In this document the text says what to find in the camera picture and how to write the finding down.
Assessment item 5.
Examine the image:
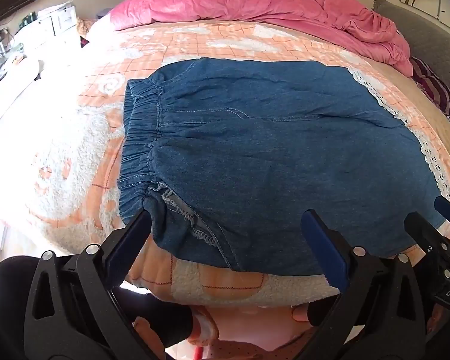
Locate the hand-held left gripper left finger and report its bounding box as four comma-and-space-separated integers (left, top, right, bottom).
23, 209, 162, 360

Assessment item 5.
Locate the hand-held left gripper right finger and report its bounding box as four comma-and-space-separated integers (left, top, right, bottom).
301, 210, 436, 360

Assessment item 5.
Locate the blue denim pants lace trim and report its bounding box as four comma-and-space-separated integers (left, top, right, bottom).
117, 57, 449, 276

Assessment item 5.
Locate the pink cloth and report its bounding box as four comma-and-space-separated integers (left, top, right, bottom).
133, 300, 325, 360

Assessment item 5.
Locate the beige bed sheet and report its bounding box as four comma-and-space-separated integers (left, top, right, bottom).
347, 54, 450, 205

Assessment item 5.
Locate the striped pillow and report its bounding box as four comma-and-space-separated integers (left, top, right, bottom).
409, 56, 450, 121

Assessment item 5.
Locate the grey padded headboard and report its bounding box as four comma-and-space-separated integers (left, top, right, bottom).
371, 0, 450, 96

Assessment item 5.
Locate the long white desk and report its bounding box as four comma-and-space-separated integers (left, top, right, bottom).
0, 26, 79, 143

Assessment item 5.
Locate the orange printed fleece blanket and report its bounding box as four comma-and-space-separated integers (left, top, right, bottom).
22, 20, 450, 308

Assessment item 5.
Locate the yellow patterned cloth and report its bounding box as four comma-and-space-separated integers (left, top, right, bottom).
76, 18, 95, 41

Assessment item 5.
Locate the white drawer box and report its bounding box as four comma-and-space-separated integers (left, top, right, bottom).
37, 3, 78, 36

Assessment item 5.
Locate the pink duvet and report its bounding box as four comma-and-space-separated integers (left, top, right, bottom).
109, 0, 414, 77

